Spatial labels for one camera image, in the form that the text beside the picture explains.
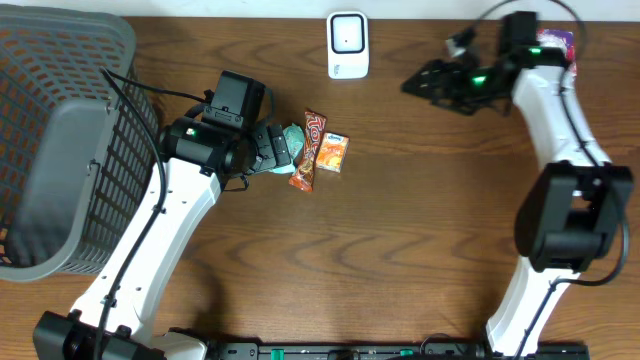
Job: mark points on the orange tissue pack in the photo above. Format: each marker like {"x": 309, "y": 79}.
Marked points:
{"x": 332, "y": 152}

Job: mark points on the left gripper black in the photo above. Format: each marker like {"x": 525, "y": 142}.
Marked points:
{"x": 278, "y": 148}

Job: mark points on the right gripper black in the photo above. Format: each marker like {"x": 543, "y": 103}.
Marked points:
{"x": 448, "y": 71}

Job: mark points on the red purple snack packet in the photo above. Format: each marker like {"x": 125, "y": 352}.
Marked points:
{"x": 563, "y": 40}

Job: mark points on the mint green wipes pack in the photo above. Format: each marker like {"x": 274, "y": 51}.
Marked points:
{"x": 295, "y": 138}

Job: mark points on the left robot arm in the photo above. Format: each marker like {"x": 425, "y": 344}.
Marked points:
{"x": 114, "y": 318}

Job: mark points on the grey plastic mesh basket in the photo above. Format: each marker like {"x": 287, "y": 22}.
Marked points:
{"x": 75, "y": 156}

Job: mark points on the white barcode scanner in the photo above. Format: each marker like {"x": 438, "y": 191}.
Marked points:
{"x": 348, "y": 55}

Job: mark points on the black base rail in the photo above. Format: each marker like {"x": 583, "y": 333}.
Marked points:
{"x": 432, "y": 350}

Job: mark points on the orange chocolate bar wrapper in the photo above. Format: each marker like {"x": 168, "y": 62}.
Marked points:
{"x": 303, "y": 177}

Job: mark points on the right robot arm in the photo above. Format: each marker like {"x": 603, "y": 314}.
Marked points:
{"x": 576, "y": 207}

